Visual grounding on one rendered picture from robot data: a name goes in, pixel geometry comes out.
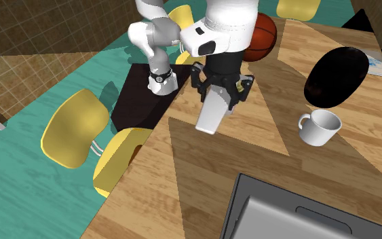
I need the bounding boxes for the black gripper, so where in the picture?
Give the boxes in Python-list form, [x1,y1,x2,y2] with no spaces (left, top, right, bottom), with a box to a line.
[190,50,255,111]

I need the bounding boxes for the white rectangular box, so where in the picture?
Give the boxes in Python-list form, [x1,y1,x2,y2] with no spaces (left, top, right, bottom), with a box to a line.
[195,86,235,135]

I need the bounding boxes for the orange basketball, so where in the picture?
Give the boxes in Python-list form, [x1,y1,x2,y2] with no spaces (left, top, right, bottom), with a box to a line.
[242,12,278,63]

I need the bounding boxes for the yellow chair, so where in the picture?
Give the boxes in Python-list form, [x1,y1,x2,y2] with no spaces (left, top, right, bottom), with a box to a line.
[40,88,154,199]
[275,0,322,22]
[168,4,206,66]

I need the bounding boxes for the dark robot stand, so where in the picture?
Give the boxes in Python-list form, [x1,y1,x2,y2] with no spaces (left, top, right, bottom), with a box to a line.
[111,63,192,132]

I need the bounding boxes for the white mug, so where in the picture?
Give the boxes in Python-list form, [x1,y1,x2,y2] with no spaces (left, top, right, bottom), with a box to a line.
[297,109,343,147]

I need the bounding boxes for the black oval object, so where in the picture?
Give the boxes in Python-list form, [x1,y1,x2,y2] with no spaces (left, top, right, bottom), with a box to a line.
[303,46,370,109]

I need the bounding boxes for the wooden table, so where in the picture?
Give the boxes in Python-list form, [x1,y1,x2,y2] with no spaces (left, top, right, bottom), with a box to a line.
[79,16,382,239]

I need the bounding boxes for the blue and white book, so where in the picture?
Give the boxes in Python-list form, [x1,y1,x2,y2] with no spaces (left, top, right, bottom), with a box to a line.
[359,48,382,79]

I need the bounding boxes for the teal rug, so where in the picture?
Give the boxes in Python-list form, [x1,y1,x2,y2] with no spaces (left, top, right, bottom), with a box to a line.
[0,0,357,239]

